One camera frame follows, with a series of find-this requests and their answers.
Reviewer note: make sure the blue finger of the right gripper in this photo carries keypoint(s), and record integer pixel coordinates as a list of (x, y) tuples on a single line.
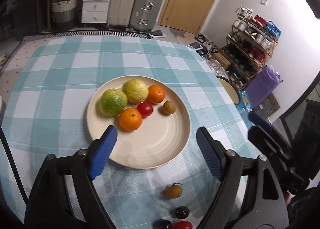
[(257, 120)]

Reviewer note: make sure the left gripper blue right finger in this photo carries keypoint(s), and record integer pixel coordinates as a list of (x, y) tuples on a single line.
[(213, 153)]

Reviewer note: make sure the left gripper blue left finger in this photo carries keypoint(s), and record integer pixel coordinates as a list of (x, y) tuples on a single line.
[(100, 150)]

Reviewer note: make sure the orange tangerine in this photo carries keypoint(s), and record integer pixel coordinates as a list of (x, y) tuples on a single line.
[(156, 94), (130, 119)]

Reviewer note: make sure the green yellow melon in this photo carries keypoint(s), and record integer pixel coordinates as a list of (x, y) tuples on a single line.
[(112, 102)]

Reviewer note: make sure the red tomato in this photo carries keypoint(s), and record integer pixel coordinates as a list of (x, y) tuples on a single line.
[(183, 225), (145, 109)]

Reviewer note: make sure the round stool cream top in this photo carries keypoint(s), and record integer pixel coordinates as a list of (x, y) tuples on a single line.
[(231, 90)]

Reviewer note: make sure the purple bag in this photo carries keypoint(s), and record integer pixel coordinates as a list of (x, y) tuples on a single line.
[(263, 85)]

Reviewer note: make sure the cream round plate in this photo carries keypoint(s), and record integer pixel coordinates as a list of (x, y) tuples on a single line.
[(143, 142)]

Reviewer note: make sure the dark plum right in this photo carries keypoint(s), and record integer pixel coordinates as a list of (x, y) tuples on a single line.
[(181, 212)]

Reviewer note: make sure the dark plum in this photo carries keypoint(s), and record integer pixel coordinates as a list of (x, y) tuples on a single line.
[(181, 212), (162, 224)]

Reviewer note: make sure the teal checkered tablecloth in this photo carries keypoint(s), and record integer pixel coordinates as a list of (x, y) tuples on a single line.
[(46, 113)]

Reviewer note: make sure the wooden shoe rack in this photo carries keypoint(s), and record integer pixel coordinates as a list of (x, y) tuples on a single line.
[(249, 45)]

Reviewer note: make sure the yellow round melon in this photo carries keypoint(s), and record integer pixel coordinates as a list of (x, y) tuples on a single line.
[(136, 91)]

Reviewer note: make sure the orange tangerine on plate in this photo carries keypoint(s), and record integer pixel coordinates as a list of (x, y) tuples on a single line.
[(156, 94)]

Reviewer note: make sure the dark plum left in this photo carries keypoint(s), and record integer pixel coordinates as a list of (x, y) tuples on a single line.
[(162, 224)]

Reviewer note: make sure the woven laundry basket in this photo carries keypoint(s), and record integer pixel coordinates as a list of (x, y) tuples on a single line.
[(64, 11)]

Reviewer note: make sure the silver suitcase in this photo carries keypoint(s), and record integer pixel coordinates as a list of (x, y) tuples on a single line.
[(144, 14)]

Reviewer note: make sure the beige suitcase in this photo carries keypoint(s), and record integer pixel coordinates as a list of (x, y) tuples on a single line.
[(119, 12)]

